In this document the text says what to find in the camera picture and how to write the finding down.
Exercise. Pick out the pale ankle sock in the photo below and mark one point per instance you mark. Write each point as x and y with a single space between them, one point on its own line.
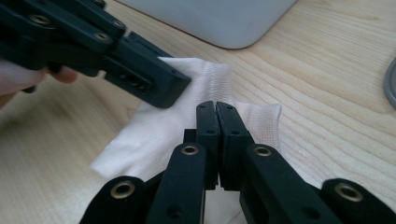
155 133

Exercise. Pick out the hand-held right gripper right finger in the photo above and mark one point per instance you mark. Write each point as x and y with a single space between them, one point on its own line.
236 155

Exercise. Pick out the brown tray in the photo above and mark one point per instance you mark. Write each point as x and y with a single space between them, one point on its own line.
390 85

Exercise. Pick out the white divided storage box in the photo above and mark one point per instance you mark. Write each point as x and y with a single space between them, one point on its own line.
214 21

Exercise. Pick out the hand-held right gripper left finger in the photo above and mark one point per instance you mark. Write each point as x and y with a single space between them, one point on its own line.
202 146

